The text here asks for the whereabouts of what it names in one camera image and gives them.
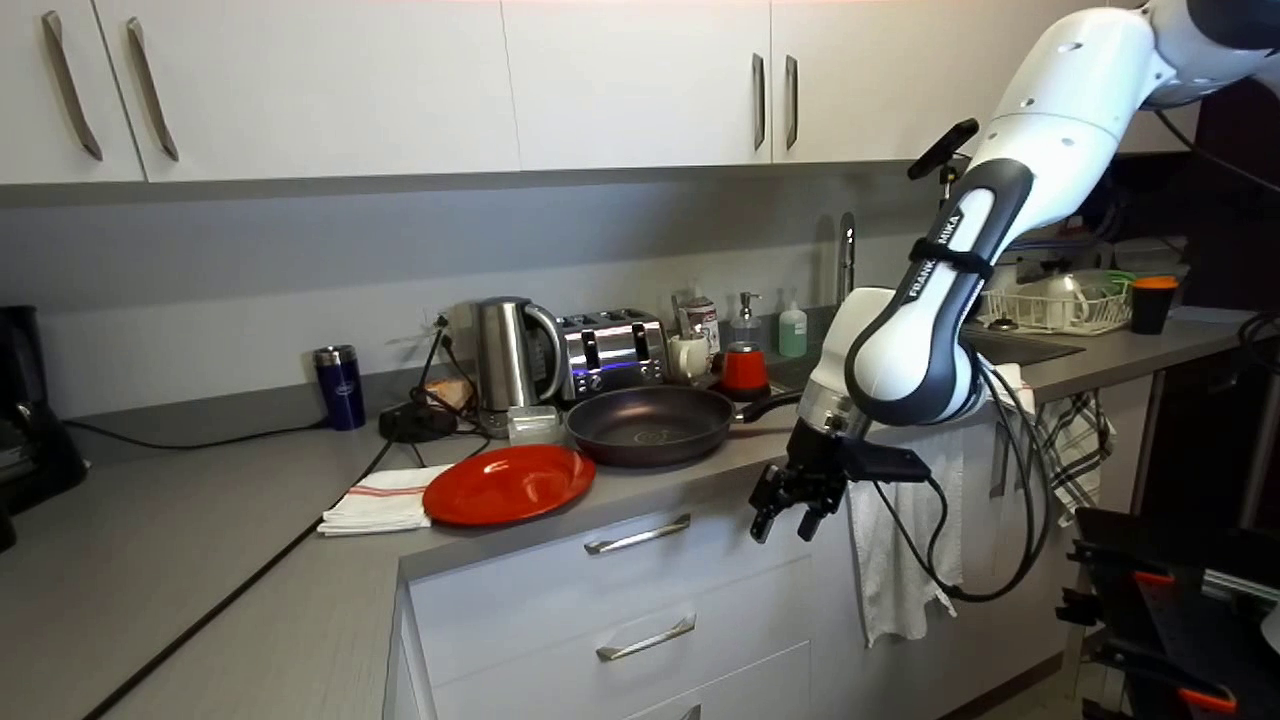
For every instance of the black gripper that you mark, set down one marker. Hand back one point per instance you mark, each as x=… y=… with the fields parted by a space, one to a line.
x=817 y=461

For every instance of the white drawer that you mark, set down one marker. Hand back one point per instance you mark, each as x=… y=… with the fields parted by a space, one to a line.
x=532 y=584

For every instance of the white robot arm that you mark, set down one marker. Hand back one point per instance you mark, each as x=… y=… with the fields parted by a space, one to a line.
x=1066 y=94

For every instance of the black cup orange rim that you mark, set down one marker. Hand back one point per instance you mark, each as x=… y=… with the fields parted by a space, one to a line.
x=1153 y=307

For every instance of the large white dish towel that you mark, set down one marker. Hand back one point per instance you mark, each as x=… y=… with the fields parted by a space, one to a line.
x=893 y=575

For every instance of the white base cabinet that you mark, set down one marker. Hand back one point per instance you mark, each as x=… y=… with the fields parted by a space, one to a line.
x=746 y=625

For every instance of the dark frying pan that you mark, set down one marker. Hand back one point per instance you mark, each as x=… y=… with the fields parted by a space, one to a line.
x=650 y=425

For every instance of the green soap bottle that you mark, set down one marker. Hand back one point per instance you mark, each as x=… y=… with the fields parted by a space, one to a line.
x=793 y=328

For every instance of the white mug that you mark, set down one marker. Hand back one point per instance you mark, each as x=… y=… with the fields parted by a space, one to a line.
x=686 y=356

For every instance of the clear soap dispenser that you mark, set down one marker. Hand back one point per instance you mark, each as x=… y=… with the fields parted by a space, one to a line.
x=740 y=321

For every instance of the patterned ceramic canister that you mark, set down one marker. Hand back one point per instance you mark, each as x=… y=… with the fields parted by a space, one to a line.
x=693 y=313

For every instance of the silver four-slot toaster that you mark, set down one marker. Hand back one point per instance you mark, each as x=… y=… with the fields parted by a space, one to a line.
x=605 y=353

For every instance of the metal faucet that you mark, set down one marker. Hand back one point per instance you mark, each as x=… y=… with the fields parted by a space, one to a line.
x=848 y=253

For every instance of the crumpled white cloth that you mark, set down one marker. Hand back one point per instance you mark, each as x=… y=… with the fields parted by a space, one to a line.
x=1018 y=385

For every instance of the red plate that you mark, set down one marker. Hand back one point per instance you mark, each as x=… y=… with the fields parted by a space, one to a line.
x=505 y=487

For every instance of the stainless steel sink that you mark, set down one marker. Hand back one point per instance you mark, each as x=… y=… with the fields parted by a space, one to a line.
x=1033 y=347

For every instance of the stainless steel kettle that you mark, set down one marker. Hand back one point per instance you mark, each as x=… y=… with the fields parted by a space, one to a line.
x=505 y=353

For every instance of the white dish rack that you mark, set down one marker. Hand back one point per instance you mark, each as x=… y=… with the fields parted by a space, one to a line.
x=1082 y=307

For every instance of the black round device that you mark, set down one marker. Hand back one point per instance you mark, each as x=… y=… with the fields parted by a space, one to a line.
x=412 y=423

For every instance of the black orange robot stand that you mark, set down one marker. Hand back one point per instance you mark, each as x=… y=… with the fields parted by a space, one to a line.
x=1172 y=625

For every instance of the white red-striped folded towel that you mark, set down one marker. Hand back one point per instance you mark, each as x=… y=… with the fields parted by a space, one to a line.
x=372 y=507

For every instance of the blue tumbler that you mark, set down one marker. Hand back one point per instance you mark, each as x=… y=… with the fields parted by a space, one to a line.
x=342 y=385

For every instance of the white upper cabinets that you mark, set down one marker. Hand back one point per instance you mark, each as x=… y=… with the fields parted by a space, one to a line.
x=306 y=80

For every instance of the black coffee machine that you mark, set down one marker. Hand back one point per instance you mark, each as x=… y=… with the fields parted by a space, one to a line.
x=32 y=425

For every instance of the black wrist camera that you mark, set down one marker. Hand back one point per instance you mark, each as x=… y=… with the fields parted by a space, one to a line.
x=885 y=461

